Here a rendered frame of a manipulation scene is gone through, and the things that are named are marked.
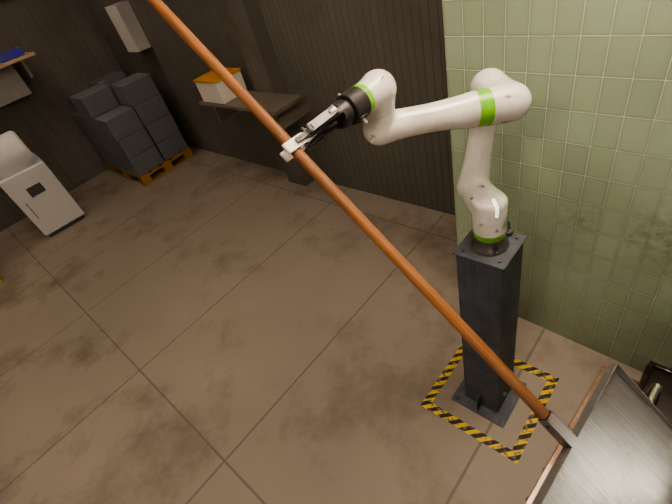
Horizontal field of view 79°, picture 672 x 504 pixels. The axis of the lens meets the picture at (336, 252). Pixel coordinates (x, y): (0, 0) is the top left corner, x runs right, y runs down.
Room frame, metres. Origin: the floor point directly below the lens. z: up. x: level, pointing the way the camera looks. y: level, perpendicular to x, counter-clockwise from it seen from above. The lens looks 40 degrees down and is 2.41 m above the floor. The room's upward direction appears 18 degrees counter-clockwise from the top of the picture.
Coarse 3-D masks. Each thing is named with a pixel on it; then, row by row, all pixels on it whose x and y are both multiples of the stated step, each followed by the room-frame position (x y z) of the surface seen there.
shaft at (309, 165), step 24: (192, 48) 1.23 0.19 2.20; (216, 72) 1.16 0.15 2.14; (240, 96) 1.11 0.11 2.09; (264, 120) 1.05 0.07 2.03; (312, 168) 0.94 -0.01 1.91; (336, 192) 0.88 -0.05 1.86; (360, 216) 0.83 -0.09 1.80; (384, 240) 0.78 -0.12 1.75; (408, 264) 0.73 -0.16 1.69; (432, 288) 0.68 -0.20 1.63
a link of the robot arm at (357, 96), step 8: (352, 88) 1.14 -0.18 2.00; (360, 88) 1.13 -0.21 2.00; (344, 96) 1.11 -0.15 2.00; (352, 96) 1.10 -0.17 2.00; (360, 96) 1.10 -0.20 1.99; (352, 104) 1.09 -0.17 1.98; (360, 104) 1.09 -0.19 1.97; (368, 104) 1.10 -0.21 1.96; (360, 112) 1.08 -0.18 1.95; (368, 112) 1.11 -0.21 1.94; (360, 120) 1.09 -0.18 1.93
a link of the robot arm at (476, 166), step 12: (480, 72) 1.36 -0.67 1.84; (492, 72) 1.32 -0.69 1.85; (480, 84) 1.31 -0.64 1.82; (492, 84) 1.25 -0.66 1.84; (468, 132) 1.36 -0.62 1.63; (480, 132) 1.31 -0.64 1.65; (492, 132) 1.30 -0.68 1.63; (468, 144) 1.35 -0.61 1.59; (480, 144) 1.31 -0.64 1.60; (492, 144) 1.31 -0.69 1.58; (468, 156) 1.34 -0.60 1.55; (480, 156) 1.30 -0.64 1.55; (468, 168) 1.33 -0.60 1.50; (480, 168) 1.30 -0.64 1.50; (468, 180) 1.32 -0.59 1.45; (480, 180) 1.29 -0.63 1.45
